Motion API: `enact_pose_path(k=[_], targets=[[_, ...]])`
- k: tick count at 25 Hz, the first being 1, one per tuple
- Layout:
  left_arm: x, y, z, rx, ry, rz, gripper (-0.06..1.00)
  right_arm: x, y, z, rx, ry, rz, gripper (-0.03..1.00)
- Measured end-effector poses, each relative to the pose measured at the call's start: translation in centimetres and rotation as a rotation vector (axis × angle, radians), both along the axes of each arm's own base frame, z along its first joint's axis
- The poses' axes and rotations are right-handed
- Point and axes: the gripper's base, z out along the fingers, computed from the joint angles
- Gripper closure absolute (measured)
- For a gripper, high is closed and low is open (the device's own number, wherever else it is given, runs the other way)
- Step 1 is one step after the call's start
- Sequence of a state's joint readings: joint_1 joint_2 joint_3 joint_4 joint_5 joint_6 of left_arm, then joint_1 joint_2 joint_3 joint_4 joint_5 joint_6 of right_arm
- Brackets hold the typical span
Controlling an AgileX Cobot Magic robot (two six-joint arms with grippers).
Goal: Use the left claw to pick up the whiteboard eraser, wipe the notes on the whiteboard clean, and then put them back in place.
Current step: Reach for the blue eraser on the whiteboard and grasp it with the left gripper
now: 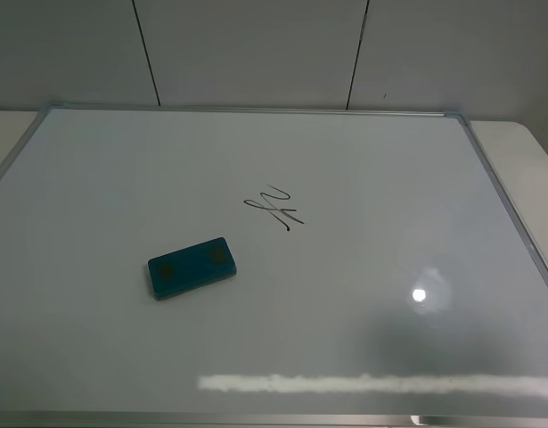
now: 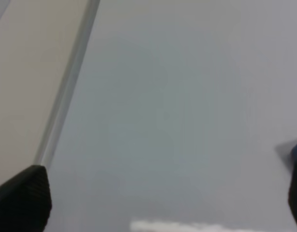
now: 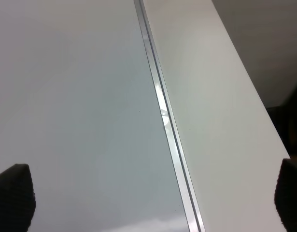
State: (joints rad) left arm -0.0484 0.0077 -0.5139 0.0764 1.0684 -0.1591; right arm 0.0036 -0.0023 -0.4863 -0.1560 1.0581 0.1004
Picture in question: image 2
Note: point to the white whiteboard with aluminium frame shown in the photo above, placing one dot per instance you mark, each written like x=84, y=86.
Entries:
x=181, y=120

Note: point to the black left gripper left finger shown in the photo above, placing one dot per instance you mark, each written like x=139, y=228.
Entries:
x=25, y=201

